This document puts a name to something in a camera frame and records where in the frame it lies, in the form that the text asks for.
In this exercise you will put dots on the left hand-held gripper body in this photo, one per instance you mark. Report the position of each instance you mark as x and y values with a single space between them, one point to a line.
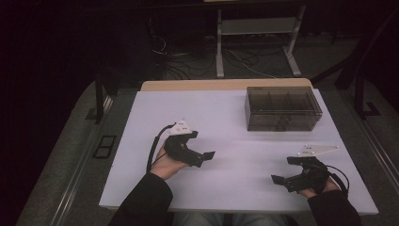
180 147

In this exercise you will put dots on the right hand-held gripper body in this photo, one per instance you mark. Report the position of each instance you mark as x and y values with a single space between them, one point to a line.
312 175

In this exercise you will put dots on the smoky clear drawer box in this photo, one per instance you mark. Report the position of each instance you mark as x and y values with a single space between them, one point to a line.
282 103

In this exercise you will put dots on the person's right hand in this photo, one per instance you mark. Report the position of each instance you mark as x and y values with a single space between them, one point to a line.
332 186

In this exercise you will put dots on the person's left hand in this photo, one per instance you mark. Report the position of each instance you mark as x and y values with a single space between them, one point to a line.
164 168

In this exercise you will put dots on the white metal stand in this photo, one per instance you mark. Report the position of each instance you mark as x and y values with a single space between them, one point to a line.
219 47

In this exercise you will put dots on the black metal stand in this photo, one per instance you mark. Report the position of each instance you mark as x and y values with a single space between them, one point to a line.
99 97
359 94

